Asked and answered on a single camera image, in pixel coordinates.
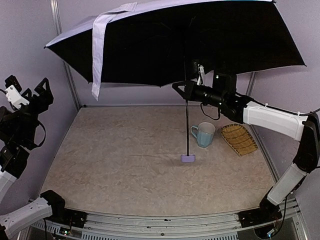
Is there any lavender folding umbrella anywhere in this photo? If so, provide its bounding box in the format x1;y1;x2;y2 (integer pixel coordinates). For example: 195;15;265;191
44;0;308;164

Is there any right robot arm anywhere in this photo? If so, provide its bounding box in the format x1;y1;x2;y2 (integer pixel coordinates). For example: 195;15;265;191
172;81;320;212

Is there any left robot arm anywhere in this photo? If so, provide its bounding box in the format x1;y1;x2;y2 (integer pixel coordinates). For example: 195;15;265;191
0;75;66;240

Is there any light blue mug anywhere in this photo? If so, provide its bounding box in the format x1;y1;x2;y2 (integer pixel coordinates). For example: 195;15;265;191
190;122;216;148

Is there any woven bamboo tray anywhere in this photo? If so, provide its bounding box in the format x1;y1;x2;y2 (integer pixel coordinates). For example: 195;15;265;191
220;123;259;157

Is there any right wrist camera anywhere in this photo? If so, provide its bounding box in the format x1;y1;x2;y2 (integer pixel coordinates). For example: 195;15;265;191
192;59;205;86

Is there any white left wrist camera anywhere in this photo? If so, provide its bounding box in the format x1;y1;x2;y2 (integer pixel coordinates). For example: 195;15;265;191
5;75;30;111

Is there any right aluminium frame post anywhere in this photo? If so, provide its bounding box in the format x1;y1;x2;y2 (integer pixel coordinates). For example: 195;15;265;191
246;72;257;97

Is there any aluminium frame post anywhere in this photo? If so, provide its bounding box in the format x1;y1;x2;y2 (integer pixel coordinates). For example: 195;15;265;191
49;0;82;109
246;72;257;97

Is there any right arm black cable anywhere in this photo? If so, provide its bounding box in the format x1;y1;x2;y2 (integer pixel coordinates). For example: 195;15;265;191
199;101;320;121

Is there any left aluminium frame post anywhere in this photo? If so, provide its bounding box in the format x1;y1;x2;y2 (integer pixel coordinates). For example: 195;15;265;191
49;0;82;109

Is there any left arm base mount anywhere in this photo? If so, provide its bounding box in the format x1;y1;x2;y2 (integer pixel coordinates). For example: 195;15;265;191
45;208;88;229

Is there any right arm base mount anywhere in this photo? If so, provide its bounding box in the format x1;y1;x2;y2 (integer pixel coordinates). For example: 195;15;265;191
238;208;283;228

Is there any front aluminium rail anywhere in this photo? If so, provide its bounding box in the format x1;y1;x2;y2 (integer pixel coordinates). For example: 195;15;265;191
17;198;308;240

